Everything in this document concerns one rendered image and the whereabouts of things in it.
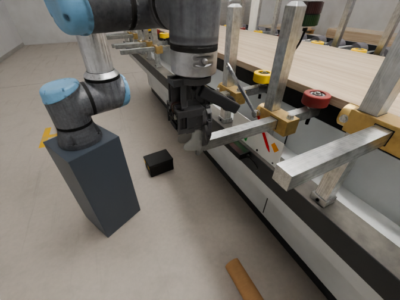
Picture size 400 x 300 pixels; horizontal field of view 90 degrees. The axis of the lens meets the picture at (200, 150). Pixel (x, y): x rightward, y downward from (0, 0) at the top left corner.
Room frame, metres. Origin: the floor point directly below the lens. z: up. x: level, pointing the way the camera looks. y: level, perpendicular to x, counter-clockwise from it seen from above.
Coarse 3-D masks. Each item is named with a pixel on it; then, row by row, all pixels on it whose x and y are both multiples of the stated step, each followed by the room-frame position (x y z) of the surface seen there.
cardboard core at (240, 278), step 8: (232, 264) 0.45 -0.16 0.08; (240, 264) 0.46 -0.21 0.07; (232, 272) 0.42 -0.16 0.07; (240, 272) 0.42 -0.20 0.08; (240, 280) 0.38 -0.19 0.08; (248, 280) 0.38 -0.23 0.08; (240, 288) 0.35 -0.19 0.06; (248, 288) 0.35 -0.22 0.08; (256, 288) 0.35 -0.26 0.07; (248, 296) 0.32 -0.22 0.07; (256, 296) 0.32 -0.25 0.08
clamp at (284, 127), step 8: (264, 112) 0.58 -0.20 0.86; (272, 112) 0.55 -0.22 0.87; (280, 112) 0.55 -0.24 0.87; (288, 112) 0.55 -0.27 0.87; (280, 120) 0.52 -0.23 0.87; (288, 120) 0.50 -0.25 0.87; (296, 120) 0.51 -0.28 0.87; (280, 128) 0.51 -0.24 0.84; (288, 128) 0.50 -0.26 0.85; (296, 128) 0.52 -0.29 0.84
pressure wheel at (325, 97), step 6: (306, 90) 0.64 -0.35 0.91; (312, 90) 0.64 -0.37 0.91; (318, 90) 0.64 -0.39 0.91; (306, 96) 0.60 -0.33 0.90; (312, 96) 0.59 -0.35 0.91; (318, 96) 0.59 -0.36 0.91; (324, 96) 0.59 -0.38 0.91; (330, 96) 0.59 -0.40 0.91; (306, 102) 0.60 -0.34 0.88; (312, 102) 0.58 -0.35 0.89; (318, 102) 0.58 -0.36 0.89; (324, 102) 0.57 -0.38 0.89; (318, 108) 0.58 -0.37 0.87; (306, 120) 0.61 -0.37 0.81
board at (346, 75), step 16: (160, 32) 2.18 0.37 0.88; (224, 32) 2.03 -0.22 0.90; (240, 32) 2.03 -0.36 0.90; (256, 32) 2.03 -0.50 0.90; (224, 48) 1.34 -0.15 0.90; (240, 48) 1.34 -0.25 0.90; (256, 48) 1.34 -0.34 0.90; (272, 48) 1.34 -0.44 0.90; (304, 48) 1.34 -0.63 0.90; (320, 48) 1.34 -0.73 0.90; (336, 48) 1.34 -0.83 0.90; (240, 64) 1.04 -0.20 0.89; (256, 64) 0.98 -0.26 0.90; (272, 64) 0.98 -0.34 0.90; (304, 64) 0.98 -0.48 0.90; (320, 64) 0.98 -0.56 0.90; (336, 64) 0.98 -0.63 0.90; (352, 64) 0.98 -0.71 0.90; (368, 64) 0.98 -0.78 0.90; (288, 80) 0.77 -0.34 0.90; (304, 80) 0.76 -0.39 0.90; (320, 80) 0.76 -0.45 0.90; (336, 80) 0.76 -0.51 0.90; (352, 80) 0.76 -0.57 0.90; (368, 80) 0.76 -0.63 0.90; (336, 96) 0.60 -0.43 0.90; (352, 96) 0.60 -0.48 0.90
